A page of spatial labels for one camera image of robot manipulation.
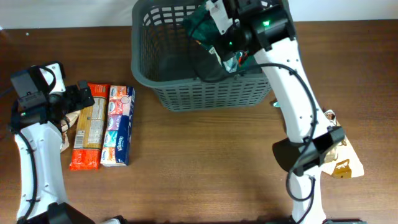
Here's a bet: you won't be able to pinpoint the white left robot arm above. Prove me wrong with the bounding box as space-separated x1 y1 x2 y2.
10 81 109 223

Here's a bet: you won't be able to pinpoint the Kleenex tissue multipack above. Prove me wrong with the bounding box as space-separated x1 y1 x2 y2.
100 85 136 167

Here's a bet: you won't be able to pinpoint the beige brown snack bag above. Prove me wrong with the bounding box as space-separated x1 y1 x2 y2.
60 111 80 152

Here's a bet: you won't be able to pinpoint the green Nescafe coffee bag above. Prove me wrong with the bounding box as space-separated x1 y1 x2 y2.
182 5 259 74

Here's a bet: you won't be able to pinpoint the spaghetti packet red ends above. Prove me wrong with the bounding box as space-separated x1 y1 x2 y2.
69 83 110 170

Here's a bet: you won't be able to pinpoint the beige cookie snack bag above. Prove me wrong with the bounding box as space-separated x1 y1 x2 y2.
320 108 365 179

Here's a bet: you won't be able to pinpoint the grey plastic lattice basket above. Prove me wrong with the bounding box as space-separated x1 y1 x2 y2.
131 0 271 111

